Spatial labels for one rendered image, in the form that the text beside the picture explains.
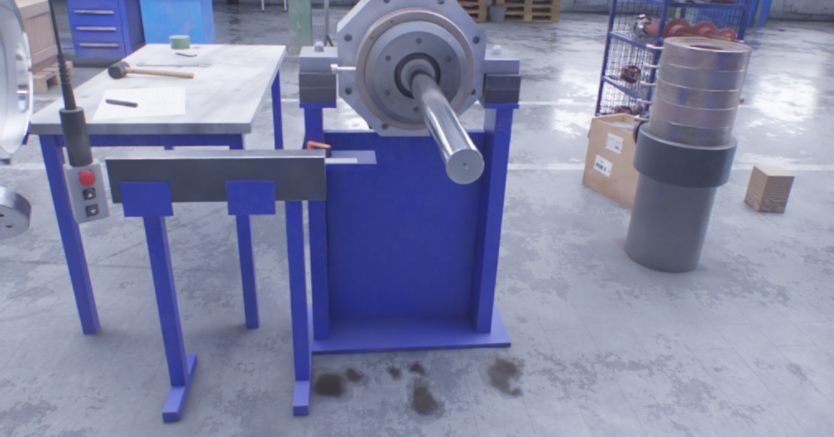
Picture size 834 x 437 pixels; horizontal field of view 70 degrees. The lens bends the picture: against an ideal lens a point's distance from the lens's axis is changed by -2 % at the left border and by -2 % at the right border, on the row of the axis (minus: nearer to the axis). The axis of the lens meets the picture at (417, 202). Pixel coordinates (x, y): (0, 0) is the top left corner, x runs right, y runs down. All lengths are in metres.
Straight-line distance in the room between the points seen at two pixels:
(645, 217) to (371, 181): 1.47
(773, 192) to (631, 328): 1.76
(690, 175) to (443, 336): 1.34
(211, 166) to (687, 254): 2.28
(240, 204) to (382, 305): 0.89
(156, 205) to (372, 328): 1.02
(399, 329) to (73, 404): 1.18
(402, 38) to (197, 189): 0.75
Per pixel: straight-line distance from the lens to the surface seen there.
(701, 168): 3.00
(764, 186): 4.19
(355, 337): 2.46
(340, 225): 2.34
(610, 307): 2.85
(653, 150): 3.02
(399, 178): 2.27
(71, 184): 1.42
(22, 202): 1.36
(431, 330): 2.50
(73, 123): 1.38
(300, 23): 7.87
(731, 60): 2.95
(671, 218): 3.12
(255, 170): 1.84
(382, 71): 1.86
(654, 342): 2.70
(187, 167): 1.87
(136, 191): 1.93
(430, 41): 1.86
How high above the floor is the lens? 1.49
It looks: 24 degrees down
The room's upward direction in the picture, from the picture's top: 2 degrees clockwise
